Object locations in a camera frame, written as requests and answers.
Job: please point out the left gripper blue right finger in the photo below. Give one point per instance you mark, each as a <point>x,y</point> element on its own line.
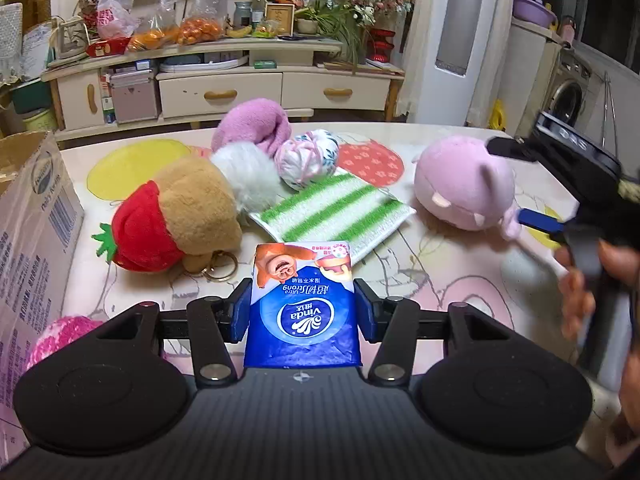
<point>367,304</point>

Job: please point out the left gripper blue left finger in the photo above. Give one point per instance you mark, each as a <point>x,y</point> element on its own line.
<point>239,310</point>

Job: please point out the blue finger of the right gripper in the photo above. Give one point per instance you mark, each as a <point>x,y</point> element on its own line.
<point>540,222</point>

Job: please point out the blue Vinda tissue pack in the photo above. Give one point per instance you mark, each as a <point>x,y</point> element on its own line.
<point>302,307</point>

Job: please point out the pink round plush toy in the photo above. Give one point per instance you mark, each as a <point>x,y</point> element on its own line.
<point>460,183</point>

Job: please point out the brown strawberry plush bear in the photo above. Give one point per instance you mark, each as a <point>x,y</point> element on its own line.
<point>184,215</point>

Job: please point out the white fluffy pompom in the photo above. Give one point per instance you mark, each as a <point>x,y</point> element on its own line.
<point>251,173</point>

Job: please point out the magenta knitted hat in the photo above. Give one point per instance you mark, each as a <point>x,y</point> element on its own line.
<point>58,335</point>

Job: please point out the right hand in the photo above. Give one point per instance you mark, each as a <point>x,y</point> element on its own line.
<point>622,263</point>

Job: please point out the green striped white cloth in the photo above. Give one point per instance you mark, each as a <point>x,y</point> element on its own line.
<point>340,208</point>

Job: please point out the washing machine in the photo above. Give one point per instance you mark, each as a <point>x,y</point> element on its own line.
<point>565,87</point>

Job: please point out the floral white knotted cloth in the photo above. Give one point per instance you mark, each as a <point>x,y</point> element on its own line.
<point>307,159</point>

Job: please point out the purple fleece hat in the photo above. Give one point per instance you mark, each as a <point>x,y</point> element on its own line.
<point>260,121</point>

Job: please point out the purple basin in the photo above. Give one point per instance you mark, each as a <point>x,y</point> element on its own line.
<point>533,12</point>

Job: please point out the cardboard box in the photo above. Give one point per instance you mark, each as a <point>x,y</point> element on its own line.
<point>40,221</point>

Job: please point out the pink storage box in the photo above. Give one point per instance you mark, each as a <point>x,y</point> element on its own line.
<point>135,96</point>

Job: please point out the cream TV cabinet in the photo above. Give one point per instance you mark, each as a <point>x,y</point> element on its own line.
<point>201,83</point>

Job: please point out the red stacked stand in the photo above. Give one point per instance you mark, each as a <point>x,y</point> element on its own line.
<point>380,44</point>

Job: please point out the white air conditioner tower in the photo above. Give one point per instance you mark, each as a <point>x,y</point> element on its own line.
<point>452,57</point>

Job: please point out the green trash bin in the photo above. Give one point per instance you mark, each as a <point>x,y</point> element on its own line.
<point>42,119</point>

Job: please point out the bag of oranges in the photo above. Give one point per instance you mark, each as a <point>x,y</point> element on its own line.
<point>202,22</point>

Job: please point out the potted flower plant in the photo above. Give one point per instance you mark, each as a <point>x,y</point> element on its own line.
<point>350,21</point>

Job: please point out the white red plastic bag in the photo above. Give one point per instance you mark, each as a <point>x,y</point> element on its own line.
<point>114,19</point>

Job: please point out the wooden picture frame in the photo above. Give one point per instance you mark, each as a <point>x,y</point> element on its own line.
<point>283,14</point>

